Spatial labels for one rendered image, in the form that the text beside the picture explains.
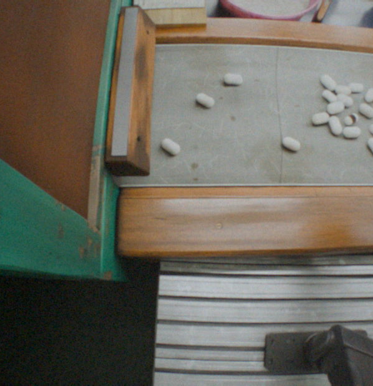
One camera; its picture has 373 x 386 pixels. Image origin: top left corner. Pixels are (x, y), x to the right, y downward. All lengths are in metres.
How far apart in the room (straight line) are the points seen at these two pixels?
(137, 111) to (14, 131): 0.29
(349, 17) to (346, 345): 0.77
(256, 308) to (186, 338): 0.14
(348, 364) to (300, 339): 0.18
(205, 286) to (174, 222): 0.15
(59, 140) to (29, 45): 0.11
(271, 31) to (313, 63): 0.11
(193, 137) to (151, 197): 0.14
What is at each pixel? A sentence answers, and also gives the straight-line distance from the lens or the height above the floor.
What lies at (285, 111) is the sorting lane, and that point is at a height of 0.74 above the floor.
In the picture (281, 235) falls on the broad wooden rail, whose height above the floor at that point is 0.76.
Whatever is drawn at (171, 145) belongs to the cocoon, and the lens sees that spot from 0.60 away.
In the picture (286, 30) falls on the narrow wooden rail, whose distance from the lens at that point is 0.76.
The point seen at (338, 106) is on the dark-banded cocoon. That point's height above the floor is 0.76.
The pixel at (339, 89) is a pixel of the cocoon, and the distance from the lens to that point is 0.73.
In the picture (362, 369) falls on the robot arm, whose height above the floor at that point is 0.86.
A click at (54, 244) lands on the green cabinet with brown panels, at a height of 1.02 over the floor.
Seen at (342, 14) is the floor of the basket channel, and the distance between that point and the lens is 0.99.
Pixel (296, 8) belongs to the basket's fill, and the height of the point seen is 0.73.
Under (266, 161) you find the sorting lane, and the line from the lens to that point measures 0.63.
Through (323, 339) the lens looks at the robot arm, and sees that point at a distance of 0.57.
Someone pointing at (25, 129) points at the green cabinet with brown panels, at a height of 1.07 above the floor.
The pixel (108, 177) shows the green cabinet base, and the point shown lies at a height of 0.82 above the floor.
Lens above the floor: 1.32
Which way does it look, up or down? 75 degrees down
